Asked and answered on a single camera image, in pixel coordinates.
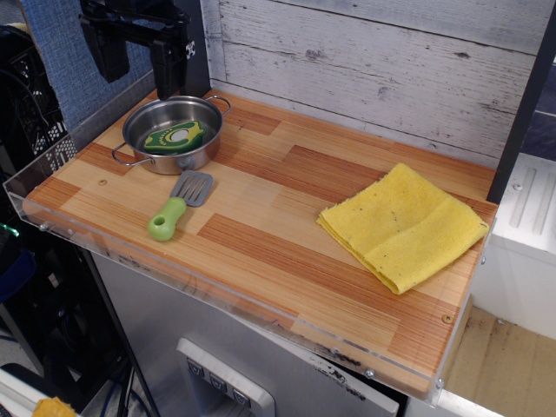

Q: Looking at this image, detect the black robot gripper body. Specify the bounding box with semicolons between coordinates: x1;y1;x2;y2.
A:
80;1;190;47

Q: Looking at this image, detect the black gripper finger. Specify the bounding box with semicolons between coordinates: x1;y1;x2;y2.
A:
149;22;189;100
81;20;129;83

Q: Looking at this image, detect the green handled grey spatula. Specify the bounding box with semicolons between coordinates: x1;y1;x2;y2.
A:
147;170;214;242

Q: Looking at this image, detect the yellow folded cloth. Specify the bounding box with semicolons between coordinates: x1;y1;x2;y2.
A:
316;163;489;295

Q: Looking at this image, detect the stainless steel pot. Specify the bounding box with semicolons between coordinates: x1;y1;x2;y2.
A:
111;96;232;175

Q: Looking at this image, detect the green yellow toy in pot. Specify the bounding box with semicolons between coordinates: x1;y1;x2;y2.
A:
143;121;206;155

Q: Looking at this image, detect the clear acrylic table guard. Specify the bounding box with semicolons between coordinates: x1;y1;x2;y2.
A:
4;123;496;415

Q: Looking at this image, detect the silver toy fridge cabinet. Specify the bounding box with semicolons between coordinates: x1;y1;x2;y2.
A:
90;251;407;416

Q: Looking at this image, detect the white ribbed box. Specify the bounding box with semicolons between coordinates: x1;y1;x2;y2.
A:
486;153;555;263

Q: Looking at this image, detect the black vertical frame post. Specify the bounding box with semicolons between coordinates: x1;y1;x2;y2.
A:
486;0;556;204

